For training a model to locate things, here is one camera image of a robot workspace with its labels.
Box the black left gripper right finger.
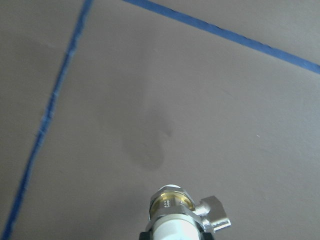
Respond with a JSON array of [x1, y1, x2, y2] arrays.
[[200, 232, 215, 240]]

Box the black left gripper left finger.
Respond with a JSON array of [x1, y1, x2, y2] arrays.
[[138, 231, 154, 240]]

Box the white PPR valve with brass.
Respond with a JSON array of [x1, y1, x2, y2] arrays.
[[144, 184, 232, 240]]

